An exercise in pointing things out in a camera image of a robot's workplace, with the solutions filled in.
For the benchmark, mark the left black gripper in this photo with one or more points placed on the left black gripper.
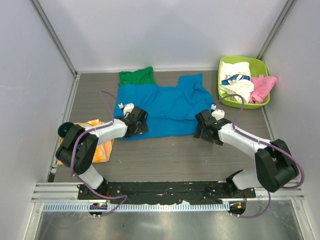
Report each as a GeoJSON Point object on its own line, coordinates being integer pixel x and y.
{"type": "Point", "coordinates": [142, 128]}

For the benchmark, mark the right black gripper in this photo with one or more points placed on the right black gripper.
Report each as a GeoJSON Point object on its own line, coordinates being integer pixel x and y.
{"type": "Point", "coordinates": [198, 133]}

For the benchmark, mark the blue t shirt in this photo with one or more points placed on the blue t shirt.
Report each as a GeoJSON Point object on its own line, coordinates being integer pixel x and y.
{"type": "Point", "coordinates": [171, 109]}

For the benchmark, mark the lime green plastic basin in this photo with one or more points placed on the lime green plastic basin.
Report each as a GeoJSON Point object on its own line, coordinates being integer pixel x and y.
{"type": "Point", "coordinates": [256, 68]}

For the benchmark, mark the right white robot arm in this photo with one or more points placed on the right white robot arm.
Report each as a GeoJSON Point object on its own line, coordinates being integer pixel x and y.
{"type": "Point", "coordinates": [274, 164]}

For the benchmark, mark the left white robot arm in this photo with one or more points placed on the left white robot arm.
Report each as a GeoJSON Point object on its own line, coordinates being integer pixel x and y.
{"type": "Point", "coordinates": [79, 143]}

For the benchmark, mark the green folded t shirt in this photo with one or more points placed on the green folded t shirt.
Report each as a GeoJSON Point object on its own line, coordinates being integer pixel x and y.
{"type": "Point", "coordinates": [143, 76]}

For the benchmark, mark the yellow checkered cloth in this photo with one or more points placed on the yellow checkered cloth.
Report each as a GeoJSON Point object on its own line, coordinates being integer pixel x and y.
{"type": "Point", "coordinates": [103, 151]}

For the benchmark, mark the beige round plate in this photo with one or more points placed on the beige round plate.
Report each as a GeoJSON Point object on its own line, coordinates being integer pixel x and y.
{"type": "Point", "coordinates": [82, 124]}

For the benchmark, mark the white printed t shirt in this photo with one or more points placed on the white printed t shirt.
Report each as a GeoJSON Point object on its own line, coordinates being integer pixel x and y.
{"type": "Point", "coordinates": [235, 78]}

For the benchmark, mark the pink t shirt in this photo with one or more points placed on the pink t shirt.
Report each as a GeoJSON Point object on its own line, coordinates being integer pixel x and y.
{"type": "Point", "coordinates": [262, 86]}

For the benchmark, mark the dark teal cup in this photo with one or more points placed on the dark teal cup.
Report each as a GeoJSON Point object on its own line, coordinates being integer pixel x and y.
{"type": "Point", "coordinates": [64, 129]}

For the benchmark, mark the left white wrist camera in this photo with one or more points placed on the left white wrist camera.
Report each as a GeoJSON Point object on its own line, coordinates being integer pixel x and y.
{"type": "Point", "coordinates": [126, 108]}

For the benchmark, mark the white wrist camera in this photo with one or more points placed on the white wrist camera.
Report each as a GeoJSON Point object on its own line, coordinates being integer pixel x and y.
{"type": "Point", "coordinates": [126, 108]}
{"type": "Point", "coordinates": [217, 112]}

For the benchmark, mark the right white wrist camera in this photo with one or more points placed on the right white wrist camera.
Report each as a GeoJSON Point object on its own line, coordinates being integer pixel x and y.
{"type": "Point", "coordinates": [217, 112]}

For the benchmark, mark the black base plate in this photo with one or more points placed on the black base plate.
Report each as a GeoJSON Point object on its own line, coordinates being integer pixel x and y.
{"type": "Point", "coordinates": [175, 192]}

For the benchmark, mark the aluminium frame rail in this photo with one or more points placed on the aluminium frame rail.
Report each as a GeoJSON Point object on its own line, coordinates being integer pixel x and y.
{"type": "Point", "coordinates": [68, 191]}

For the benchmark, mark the slotted white cable duct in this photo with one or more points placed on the slotted white cable duct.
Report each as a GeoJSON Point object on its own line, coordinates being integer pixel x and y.
{"type": "Point", "coordinates": [102, 207]}

